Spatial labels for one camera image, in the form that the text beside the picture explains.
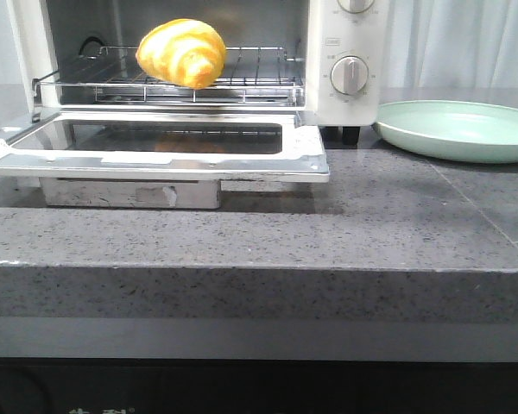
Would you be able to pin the lower timer knob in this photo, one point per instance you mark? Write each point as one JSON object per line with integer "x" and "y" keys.
{"x": 349, "y": 75}

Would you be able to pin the metal door handle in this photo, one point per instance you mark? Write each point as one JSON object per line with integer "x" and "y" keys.
{"x": 141, "y": 194}

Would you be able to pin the light green plate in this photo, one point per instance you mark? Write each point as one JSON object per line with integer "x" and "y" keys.
{"x": 469, "y": 132}

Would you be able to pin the white curtain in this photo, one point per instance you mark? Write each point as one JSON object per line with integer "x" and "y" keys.
{"x": 462, "y": 44}

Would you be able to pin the yellow striped bread roll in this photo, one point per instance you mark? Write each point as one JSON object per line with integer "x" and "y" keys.
{"x": 183, "y": 52}

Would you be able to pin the metal wire oven rack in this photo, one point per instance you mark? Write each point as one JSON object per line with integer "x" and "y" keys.
{"x": 252, "y": 76}

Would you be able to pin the white Toshiba toaster oven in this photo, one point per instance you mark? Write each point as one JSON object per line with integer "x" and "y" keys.
{"x": 50, "y": 32}

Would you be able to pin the upper temperature knob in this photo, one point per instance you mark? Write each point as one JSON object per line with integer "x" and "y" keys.
{"x": 355, "y": 6}

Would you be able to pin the glass oven door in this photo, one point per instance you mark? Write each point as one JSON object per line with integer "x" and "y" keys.
{"x": 147, "y": 145}

